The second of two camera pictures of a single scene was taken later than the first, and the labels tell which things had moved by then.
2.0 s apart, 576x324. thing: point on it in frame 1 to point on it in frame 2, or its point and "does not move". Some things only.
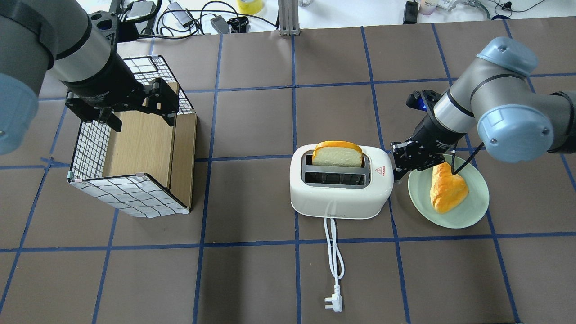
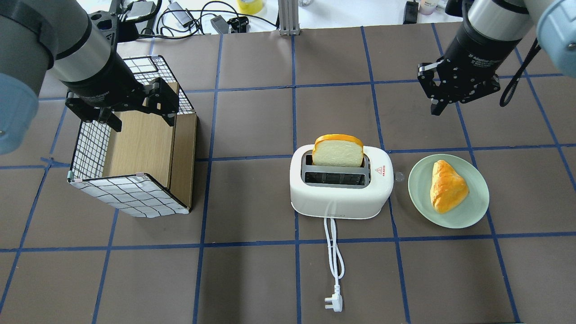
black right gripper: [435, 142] to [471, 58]
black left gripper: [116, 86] does not move
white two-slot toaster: [356, 192] does not move
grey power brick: [182, 15] does not move
